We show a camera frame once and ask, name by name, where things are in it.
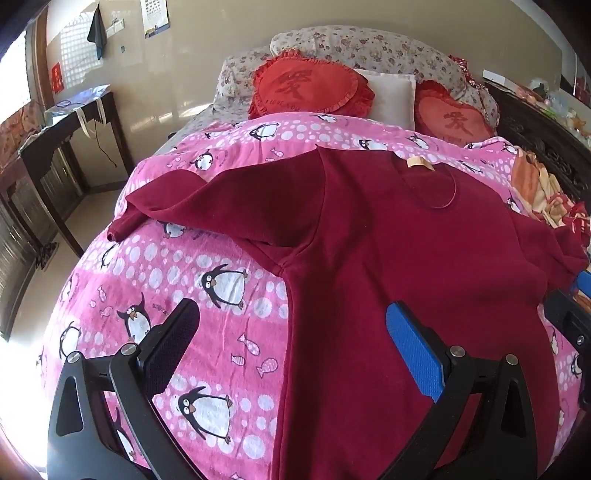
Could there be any white pillow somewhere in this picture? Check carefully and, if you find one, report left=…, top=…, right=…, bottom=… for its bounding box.
left=355, top=69, right=417, bottom=131

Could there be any cluster of small toys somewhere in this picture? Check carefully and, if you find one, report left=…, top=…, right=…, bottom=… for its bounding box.
left=526, top=76, right=591, bottom=136

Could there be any orange printed blanket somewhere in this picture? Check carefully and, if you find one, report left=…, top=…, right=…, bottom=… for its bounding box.
left=510, top=148, right=591, bottom=232

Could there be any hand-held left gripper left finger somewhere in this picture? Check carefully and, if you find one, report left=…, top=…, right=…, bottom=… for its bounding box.
left=46, top=298, right=201, bottom=480

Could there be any red wall decoration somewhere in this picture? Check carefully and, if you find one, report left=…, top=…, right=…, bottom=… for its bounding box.
left=573, top=51, right=591, bottom=97

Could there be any dark red sweater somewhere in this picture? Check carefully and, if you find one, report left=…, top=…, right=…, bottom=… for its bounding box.
left=108, top=145, right=589, bottom=480

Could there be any red heart pillow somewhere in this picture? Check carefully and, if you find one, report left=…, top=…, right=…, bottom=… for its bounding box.
left=414, top=80, right=497, bottom=144
left=248, top=50, right=376, bottom=120

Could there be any dark hanging cloth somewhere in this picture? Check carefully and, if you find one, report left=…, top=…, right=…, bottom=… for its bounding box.
left=88, top=7, right=108, bottom=60

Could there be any floral folded quilt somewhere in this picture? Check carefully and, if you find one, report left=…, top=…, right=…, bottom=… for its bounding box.
left=269, top=25, right=502, bottom=130

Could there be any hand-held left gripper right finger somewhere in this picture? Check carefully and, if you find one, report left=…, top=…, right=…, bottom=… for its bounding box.
left=379, top=302, right=566, bottom=480

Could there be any dark wooden desk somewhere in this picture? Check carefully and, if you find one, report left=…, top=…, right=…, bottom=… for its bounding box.
left=21, top=90, right=137, bottom=258

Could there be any black cable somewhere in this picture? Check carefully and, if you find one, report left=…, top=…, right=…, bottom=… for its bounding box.
left=93, top=117, right=119, bottom=169

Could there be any pink penguin print blanket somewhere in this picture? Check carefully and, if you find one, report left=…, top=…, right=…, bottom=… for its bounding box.
left=37, top=113, right=591, bottom=480

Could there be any floral pillow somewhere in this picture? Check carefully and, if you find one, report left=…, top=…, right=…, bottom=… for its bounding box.
left=213, top=54, right=274, bottom=112

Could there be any white bag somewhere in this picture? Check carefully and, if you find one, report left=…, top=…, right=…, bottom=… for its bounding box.
left=46, top=85, right=112, bottom=138

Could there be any dark wooden cabinet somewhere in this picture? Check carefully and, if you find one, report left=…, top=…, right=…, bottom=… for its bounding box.
left=0, top=185, right=61, bottom=330

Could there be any orange patterned cloth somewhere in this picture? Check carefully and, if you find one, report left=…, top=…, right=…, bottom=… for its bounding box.
left=0, top=102, right=48, bottom=172

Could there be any dark carved wooden headboard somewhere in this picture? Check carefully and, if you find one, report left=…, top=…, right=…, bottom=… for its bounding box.
left=485, top=80, right=591, bottom=206

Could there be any white flat box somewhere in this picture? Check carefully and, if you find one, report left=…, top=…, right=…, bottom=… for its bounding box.
left=482, top=69, right=523, bottom=91

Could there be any wall eye chart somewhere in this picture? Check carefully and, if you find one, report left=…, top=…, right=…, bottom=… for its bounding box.
left=140, top=0, right=171, bottom=39

